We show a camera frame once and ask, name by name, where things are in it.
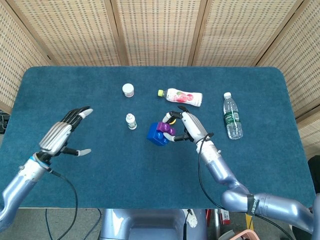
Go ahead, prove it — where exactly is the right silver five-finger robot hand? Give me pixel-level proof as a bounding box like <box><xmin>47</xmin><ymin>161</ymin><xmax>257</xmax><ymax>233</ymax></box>
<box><xmin>161</xmin><ymin>105</ymin><xmax>215</xmax><ymax>145</ymax></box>

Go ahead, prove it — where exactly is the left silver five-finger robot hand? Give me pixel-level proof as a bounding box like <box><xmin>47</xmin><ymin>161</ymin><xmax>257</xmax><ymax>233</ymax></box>
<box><xmin>36</xmin><ymin>106</ymin><xmax>94</xmax><ymax>164</ymax></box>

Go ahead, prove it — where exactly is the purple toy block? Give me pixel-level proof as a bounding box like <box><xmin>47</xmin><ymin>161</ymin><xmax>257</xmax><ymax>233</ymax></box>
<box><xmin>156</xmin><ymin>121</ymin><xmax>176</xmax><ymax>136</ymax></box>

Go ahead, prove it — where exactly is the blue toy block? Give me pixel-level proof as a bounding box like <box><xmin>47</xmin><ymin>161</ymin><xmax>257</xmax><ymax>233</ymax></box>
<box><xmin>146</xmin><ymin>122</ymin><xmax>170</xmax><ymax>146</ymax></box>

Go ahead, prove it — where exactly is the pink-label drink bottle green cap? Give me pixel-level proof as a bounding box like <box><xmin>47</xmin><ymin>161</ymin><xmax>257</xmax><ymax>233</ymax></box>
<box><xmin>157</xmin><ymin>87</ymin><xmax>203</xmax><ymax>108</ymax></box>

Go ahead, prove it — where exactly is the clear water bottle green label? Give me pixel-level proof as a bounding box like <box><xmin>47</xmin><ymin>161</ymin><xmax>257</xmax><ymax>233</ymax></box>
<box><xmin>222</xmin><ymin>92</ymin><xmax>244</xmax><ymax>140</ymax></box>

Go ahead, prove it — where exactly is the black floor equipment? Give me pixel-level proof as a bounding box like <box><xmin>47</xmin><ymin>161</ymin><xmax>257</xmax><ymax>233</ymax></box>
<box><xmin>0</xmin><ymin>109</ymin><xmax>11</xmax><ymax>134</ymax></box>

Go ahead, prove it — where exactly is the small white green-label yogurt bottle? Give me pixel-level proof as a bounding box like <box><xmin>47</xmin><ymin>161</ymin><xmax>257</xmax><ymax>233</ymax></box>
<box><xmin>125</xmin><ymin>113</ymin><xmax>138</xmax><ymax>131</ymax></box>

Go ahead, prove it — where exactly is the white round lidded jar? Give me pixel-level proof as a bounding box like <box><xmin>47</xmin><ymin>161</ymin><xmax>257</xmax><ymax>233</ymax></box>
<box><xmin>122</xmin><ymin>83</ymin><xmax>135</xmax><ymax>98</ymax></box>

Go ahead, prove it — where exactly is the teal blue table cloth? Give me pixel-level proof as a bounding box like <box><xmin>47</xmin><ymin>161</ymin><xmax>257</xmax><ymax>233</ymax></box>
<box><xmin>0</xmin><ymin>66</ymin><xmax>317</xmax><ymax>210</ymax></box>

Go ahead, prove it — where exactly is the woven folding screen panel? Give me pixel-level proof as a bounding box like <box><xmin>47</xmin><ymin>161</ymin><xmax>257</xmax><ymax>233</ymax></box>
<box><xmin>191</xmin><ymin>0</ymin><xmax>312</xmax><ymax>67</ymax></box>
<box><xmin>256</xmin><ymin>0</ymin><xmax>320</xmax><ymax>118</ymax></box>
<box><xmin>109</xmin><ymin>0</ymin><xmax>208</xmax><ymax>67</ymax></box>
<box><xmin>296</xmin><ymin>112</ymin><xmax>320</xmax><ymax>157</ymax></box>
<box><xmin>6</xmin><ymin>0</ymin><xmax>130</xmax><ymax>67</ymax></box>
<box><xmin>0</xmin><ymin>0</ymin><xmax>52</xmax><ymax>115</ymax></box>

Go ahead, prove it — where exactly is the red white box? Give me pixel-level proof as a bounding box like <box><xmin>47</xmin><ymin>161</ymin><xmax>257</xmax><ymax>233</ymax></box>
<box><xmin>218</xmin><ymin>209</ymin><xmax>231</xmax><ymax>222</ymax></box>

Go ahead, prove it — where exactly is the silver-blue robot torso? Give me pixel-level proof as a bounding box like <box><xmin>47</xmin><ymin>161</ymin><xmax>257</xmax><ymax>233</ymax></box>
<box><xmin>99</xmin><ymin>208</ymin><xmax>208</xmax><ymax>240</ymax></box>

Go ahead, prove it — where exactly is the pink plastic basket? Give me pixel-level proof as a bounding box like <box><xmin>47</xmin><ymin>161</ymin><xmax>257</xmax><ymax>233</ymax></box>
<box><xmin>231</xmin><ymin>229</ymin><xmax>260</xmax><ymax>240</ymax></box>

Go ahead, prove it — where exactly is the black object beside table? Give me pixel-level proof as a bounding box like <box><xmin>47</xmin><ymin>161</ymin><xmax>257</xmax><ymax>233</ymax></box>
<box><xmin>307</xmin><ymin>154</ymin><xmax>320</xmax><ymax>195</ymax></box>

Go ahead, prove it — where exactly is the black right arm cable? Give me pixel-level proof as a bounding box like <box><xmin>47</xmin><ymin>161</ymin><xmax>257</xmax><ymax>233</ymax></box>
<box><xmin>198</xmin><ymin>133</ymin><xmax>295</xmax><ymax>240</ymax></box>

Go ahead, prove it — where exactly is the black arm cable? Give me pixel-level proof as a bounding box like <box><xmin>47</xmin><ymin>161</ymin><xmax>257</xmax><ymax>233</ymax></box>
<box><xmin>198</xmin><ymin>133</ymin><xmax>295</xmax><ymax>240</ymax></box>
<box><xmin>46</xmin><ymin>168</ymin><xmax>79</xmax><ymax>240</ymax></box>

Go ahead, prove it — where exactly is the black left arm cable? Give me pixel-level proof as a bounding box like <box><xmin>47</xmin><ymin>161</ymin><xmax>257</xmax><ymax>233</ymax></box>
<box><xmin>46</xmin><ymin>168</ymin><xmax>79</xmax><ymax>240</ymax></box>

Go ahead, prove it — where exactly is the blue floor cable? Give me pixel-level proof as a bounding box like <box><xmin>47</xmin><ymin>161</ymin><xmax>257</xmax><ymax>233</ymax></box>
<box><xmin>82</xmin><ymin>208</ymin><xmax>103</xmax><ymax>240</ymax></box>

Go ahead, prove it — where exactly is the white torso bracket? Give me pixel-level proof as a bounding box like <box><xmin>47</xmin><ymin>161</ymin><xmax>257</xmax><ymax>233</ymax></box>
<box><xmin>184</xmin><ymin>209</ymin><xmax>199</xmax><ymax>229</ymax></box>

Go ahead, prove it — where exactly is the black velcro cable strap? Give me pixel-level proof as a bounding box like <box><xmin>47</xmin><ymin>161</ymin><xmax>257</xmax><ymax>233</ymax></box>
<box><xmin>246</xmin><ymin>193</ymin><xmax>261</xmax><ymax>217</ymax></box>

